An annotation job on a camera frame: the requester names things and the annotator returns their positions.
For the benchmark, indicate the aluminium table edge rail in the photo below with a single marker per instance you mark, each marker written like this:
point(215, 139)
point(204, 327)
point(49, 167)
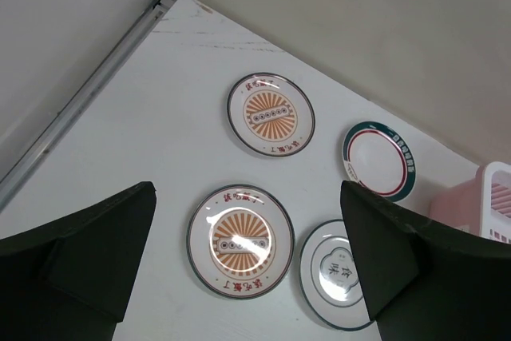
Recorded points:
point(58, 127)

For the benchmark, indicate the green rimmed white plate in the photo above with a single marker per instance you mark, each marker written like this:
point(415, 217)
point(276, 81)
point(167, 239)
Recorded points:
point(378, 158)

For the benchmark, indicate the white plate with characters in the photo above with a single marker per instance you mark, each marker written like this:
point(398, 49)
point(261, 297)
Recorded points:
point(329, 279)

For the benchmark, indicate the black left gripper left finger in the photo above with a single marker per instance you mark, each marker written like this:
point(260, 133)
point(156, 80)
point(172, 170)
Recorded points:
point(72, 278)

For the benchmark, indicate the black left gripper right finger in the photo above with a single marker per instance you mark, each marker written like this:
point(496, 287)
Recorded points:
point(423, 280)

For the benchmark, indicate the orange sunburst plate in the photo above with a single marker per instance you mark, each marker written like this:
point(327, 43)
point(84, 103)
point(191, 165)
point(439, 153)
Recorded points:
point(270, 114)
point(240, 242)

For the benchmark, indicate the pink plastic dish rack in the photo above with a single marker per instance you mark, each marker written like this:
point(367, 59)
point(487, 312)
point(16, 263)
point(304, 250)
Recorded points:
point(480, 206)

